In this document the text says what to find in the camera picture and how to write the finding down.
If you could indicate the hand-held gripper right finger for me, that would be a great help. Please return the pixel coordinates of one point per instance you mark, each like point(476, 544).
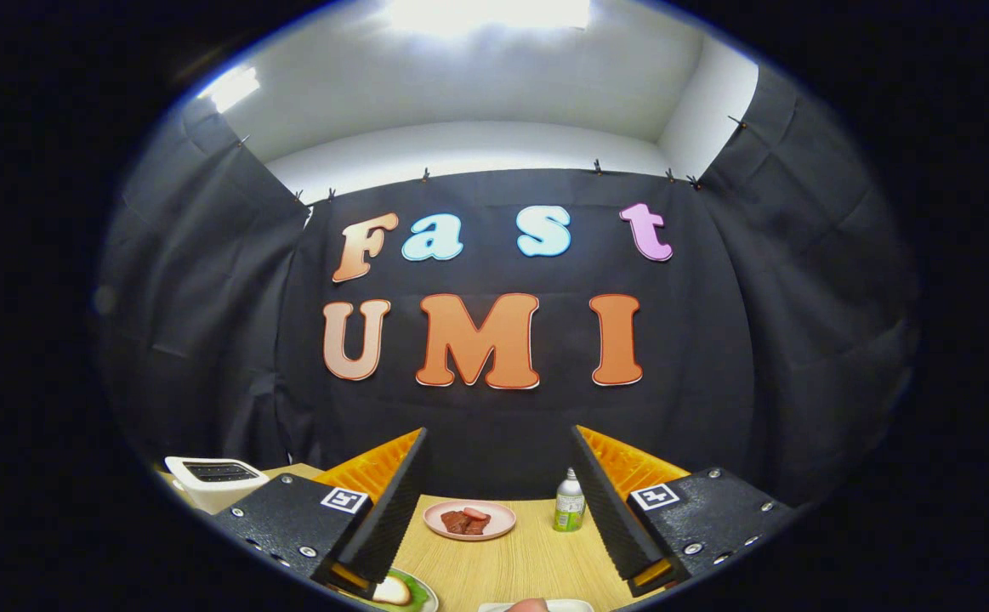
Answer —
point(609, 510)

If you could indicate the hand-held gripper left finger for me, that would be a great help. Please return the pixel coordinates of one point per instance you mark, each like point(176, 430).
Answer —
point(390, 518)

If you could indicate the plain toast bread slice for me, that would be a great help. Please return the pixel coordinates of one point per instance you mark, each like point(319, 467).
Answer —
point(392, 591)

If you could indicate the green lettuce leaf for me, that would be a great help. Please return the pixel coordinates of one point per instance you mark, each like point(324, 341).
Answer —
point(420, 595)

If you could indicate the silver bottle green label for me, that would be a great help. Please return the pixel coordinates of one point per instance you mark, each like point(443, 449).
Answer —
point(569, 506)

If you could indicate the brown meat slices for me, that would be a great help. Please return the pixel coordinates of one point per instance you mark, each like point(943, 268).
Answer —
point(456, 523)

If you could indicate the red sausage piece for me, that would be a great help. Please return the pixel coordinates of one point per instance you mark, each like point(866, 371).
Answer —
point(475, 513)

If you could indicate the white square plate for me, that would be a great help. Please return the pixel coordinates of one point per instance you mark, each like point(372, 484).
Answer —
point(571, 606)

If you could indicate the pink plate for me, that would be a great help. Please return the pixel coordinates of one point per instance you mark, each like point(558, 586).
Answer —
point(503, 520)

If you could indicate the black backdrop cloth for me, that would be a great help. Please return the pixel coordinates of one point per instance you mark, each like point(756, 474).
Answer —
point(503, 425)

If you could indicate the white toaster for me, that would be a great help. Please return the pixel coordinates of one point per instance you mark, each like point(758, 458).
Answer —
point(205, 493)

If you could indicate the ceiling light panel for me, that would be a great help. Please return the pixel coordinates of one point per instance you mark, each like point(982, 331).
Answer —
point(485, 13)
point(230, 87)

